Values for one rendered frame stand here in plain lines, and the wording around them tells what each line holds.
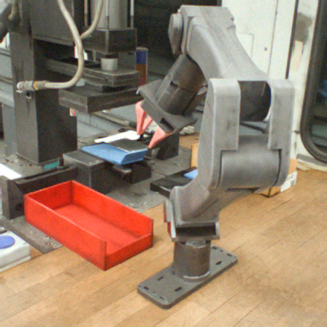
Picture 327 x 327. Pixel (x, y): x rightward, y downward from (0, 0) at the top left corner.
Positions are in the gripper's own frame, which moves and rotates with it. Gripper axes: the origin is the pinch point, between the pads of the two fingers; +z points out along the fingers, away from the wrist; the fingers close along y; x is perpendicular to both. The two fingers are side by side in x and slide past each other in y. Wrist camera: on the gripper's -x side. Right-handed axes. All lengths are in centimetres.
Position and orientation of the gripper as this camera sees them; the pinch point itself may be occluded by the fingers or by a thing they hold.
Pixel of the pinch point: (147, 137)
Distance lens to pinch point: 86.7
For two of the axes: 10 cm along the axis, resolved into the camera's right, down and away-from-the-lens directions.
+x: -5.9, 3.3, -7.4
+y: -6.7, -7.1, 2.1
